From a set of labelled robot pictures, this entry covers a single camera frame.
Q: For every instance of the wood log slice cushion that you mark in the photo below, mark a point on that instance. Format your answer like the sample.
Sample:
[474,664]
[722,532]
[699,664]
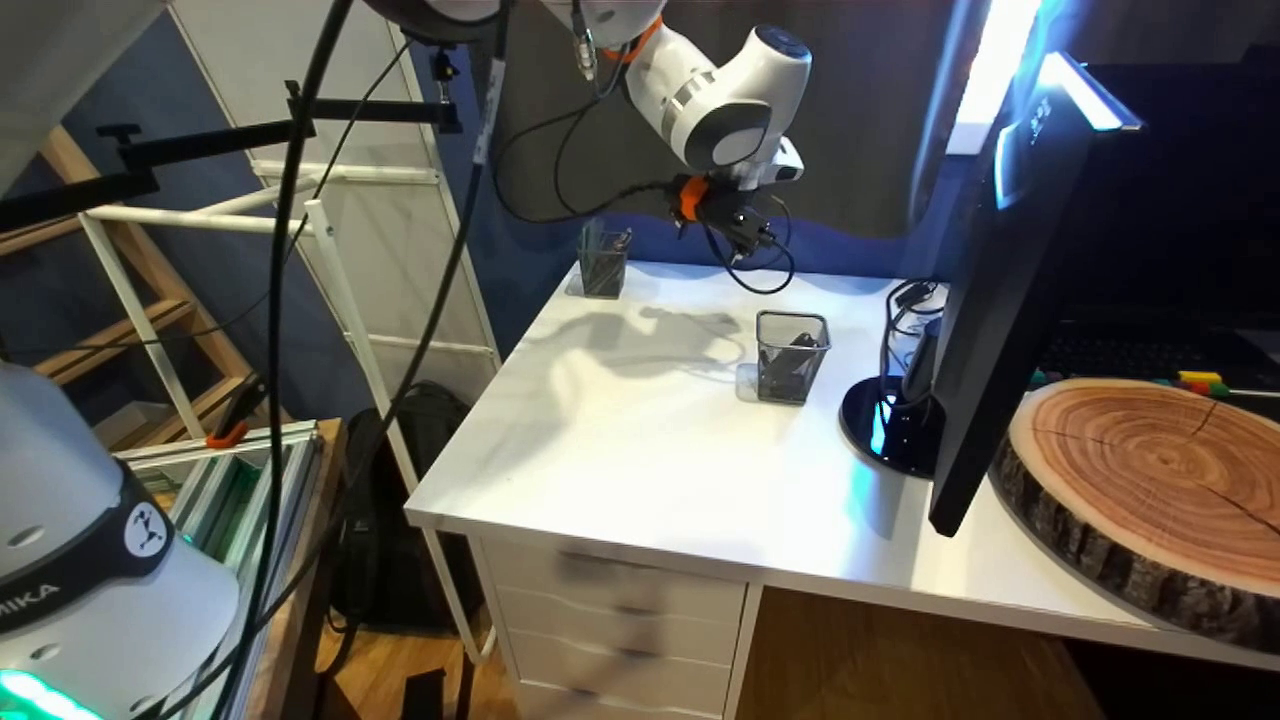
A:
[1147,482]

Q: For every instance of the white drawer unit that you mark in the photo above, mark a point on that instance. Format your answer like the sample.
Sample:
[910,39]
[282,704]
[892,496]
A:
[612,625]

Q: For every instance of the black boom bar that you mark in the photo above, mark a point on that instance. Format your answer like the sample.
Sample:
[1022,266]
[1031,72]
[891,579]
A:
[202,146]

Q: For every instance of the bright window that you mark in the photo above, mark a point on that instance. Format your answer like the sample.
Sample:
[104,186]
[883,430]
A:
[1002,55]

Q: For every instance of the dark grey curtain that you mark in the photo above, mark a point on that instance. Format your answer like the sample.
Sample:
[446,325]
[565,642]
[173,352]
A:
[867,122]

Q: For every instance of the black backpack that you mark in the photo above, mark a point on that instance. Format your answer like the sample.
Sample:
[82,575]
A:
[402,532]

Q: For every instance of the colourful small toy blocks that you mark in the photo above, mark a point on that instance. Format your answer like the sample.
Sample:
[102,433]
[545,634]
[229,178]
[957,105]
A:
[1201,381]

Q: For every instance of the wooden ladder frame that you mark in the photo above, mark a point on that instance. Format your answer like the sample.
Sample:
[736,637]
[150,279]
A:
[161,283]

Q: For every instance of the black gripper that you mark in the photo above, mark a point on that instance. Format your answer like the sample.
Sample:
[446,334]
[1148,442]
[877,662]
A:
[745,213]

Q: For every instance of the black computer monitor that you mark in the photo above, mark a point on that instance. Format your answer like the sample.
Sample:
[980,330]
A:
[1014,334]

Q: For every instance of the mesh basket with pens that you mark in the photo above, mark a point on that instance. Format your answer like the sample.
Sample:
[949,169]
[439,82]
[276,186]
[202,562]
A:
[788,366]

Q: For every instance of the white shelf frame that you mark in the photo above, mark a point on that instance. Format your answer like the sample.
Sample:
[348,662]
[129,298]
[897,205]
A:
[335,266]

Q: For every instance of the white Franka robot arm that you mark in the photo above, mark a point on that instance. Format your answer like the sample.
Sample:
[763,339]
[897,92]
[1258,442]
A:
[722,105]

